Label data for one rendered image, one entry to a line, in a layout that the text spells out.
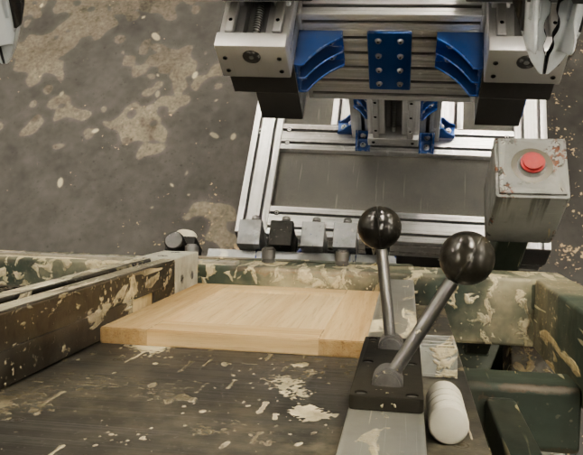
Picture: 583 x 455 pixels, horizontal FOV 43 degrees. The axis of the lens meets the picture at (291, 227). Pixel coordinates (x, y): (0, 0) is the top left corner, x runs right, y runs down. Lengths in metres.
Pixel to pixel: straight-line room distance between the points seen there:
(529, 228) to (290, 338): 0.66
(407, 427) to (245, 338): 0.39
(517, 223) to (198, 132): 1.44
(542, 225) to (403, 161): 0.85
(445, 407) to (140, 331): 0.42
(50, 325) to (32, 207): 1.83
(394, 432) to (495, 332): 0.79
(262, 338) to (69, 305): 0.21
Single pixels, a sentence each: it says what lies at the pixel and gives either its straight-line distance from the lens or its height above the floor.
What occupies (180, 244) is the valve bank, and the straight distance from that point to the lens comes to 1.43.
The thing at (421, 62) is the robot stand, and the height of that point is 0.81.
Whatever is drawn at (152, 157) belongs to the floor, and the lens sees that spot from 2.54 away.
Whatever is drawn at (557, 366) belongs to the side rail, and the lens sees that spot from 1.06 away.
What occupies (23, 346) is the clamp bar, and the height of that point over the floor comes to 1.40.
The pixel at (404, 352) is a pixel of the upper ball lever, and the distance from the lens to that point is 0.53.
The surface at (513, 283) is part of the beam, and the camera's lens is 1.23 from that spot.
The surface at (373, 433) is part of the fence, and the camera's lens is 0.46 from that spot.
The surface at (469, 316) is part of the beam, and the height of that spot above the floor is 0.87.
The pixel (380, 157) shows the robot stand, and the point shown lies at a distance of 2.16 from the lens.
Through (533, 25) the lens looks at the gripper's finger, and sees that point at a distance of 0.83.
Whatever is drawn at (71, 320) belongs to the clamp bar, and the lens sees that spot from 0.82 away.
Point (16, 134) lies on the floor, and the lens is 2.80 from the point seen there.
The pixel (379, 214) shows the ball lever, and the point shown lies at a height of 1.47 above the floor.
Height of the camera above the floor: 2.02
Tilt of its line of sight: 61 degrees down
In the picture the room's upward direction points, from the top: 15 degrees counter-clockwise
